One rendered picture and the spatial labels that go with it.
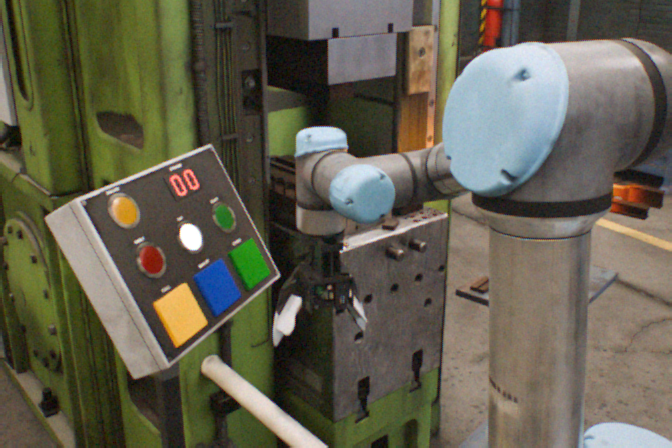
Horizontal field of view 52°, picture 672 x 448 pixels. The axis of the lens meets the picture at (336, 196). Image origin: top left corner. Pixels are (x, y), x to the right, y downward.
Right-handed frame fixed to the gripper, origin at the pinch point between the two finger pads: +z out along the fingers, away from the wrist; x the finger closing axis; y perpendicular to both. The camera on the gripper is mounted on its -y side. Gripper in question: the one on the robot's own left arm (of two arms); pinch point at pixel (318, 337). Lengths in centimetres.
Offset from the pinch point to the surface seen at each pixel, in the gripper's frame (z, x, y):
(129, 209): -22.9, -27.5, -7.8
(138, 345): -5.0, -28.4, 2.0
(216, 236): -13.5, -13.6, -15.6
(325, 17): -47, 15, -42
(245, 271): -7.1, -9.2, -13.6
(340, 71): -36, 18, -44
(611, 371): 93, 145, -90
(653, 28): 31, 648, -645
